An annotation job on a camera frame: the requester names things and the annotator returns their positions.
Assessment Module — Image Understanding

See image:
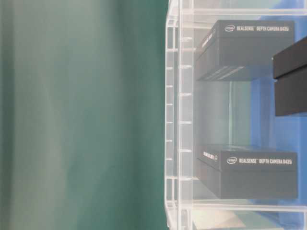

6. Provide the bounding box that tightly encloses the green table cloth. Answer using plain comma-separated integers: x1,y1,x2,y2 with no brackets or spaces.
0,0,168,230

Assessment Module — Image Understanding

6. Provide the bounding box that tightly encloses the clear plastic storage case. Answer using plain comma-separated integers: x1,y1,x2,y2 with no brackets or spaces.
164,0,307,230

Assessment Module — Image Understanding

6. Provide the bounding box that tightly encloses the black camera box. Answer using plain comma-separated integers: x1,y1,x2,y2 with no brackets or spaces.
194,20,295,81
273,37,307,116
194,144,298,199

